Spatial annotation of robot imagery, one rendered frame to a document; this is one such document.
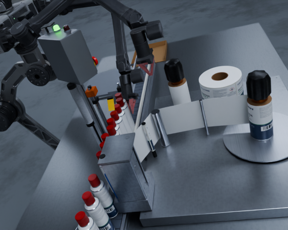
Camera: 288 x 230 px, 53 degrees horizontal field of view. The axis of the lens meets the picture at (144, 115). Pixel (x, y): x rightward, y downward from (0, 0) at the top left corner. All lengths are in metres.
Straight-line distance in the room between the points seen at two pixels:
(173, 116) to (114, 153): 0.39
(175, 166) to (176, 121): 0.20
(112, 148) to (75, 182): 0.49
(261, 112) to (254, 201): 0.33
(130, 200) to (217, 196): 0.31
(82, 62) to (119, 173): 0.44
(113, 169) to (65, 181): 0.54
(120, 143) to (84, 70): 0.33
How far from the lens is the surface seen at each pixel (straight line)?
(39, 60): 1.88
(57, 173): 1.55
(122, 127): 1.31
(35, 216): 1.42
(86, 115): 1.26
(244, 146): 1.24
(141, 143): 1.22
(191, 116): 1.28
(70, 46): 1.11
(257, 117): 1.18
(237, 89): 1.41
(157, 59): 2.26
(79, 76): 1.14
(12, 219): 2.85
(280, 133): 1.30
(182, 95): 1.39
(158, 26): 1.16
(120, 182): 1.02
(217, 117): 1.29
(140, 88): 1.84
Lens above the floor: 1.75
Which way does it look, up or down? 33 degrees down
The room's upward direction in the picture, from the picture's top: 19 degrees counter-clockwise
